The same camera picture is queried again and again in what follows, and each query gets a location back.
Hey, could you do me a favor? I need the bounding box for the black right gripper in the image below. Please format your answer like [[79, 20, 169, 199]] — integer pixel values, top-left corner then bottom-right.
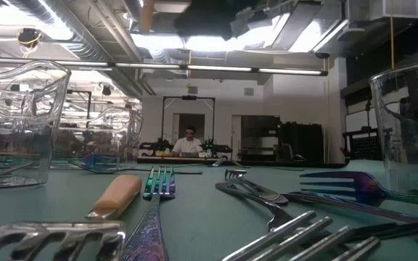
[[173, 0, 261, 41]]

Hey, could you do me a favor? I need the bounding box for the long ceiling tube light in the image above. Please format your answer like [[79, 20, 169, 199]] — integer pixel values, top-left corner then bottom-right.
[[0, 56, 329, 77]]

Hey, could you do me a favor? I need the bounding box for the person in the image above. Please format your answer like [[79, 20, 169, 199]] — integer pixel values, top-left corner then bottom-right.
[[170, 125, 205, 158]]

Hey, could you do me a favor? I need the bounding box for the clear glass baking dish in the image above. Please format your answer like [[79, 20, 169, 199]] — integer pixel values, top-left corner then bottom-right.
[[368, 59, 418, 199], [0, 59, 73, 191], [51, 107, 144, 171]]

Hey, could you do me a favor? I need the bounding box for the background work table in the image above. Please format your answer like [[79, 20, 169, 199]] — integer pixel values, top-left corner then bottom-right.
[[137, 154, 234, 165]]

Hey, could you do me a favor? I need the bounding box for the black cabinet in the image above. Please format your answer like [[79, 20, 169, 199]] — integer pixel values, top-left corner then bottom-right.
[[279, 122, 325, 164]]

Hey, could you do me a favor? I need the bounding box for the whiteboard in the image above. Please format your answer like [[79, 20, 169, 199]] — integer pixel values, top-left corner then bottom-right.
[[345, 104, 393, 133]]

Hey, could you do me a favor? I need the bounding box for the black ceiling-mounted device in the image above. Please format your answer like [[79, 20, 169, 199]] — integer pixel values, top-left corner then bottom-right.
[[15, 27, 44, 50]]

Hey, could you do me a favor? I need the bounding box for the black rack cart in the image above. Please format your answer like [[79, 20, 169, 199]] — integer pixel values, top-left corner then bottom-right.
[[342, 125, 388, 162]]

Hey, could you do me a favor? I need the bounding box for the green table mat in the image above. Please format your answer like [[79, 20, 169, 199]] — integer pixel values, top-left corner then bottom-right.
[[0, 158, 418, 261]]

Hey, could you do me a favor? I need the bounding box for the silver flexible ceiling duct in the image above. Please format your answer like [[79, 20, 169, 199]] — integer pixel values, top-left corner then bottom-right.
[[121, 0, 143, 22]]

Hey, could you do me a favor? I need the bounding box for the background black rig frame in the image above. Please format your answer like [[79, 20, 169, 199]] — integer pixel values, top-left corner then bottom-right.
[[160, 95, 217, 157]]

